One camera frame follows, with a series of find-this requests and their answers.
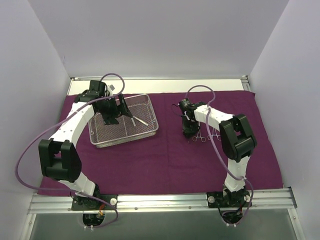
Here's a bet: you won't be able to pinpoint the steel forceps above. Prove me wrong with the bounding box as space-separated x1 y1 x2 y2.
192 129 206 143
207 128 221 141

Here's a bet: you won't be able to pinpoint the steel tweezers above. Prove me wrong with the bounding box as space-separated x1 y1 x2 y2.
133 116 149 126

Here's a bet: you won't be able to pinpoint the metal mesh instrument tray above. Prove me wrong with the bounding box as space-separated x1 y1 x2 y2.
88 94 159 148

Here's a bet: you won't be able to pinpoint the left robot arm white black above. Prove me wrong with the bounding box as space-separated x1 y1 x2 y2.
38 80 133 210

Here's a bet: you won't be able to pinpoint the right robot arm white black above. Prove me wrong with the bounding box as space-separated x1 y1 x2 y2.
177 98 257 207

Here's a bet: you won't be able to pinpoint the steel scalpel handle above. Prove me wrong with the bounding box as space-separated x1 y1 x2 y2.
131 117 136 127

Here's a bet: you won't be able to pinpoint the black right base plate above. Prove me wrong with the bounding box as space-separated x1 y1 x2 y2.
206 189 252 209

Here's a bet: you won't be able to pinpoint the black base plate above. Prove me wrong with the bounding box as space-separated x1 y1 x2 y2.
71 194 118 211
206 189 252 209

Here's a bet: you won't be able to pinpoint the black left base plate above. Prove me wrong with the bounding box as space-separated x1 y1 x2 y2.
71 194 118 211

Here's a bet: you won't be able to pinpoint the aluminium front rail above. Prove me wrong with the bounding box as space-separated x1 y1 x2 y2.
28 188 297 214

